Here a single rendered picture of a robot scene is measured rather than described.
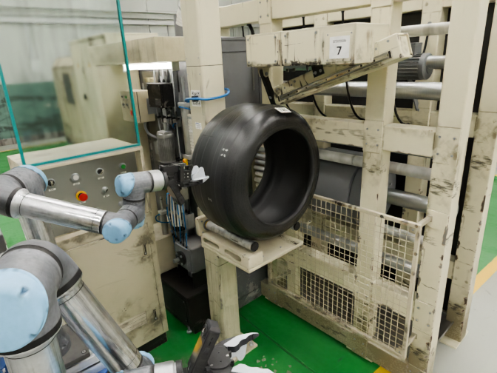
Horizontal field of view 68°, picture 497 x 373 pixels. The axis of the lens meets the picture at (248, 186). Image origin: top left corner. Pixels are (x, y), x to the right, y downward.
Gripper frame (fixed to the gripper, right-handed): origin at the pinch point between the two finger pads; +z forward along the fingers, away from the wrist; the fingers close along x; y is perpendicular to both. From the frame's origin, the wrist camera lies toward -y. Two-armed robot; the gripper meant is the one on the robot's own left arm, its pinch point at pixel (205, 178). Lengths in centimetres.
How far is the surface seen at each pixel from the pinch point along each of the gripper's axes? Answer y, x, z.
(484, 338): -105, -73, 158
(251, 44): 56, 22, 42
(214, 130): 18.1, 5.2, 7.9
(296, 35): 58, -5, 42
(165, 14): 242, 908, 509
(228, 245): -35.2, 6.6, 18.3
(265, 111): 26.7, -8.7, 22.1
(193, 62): 46, 34, 17
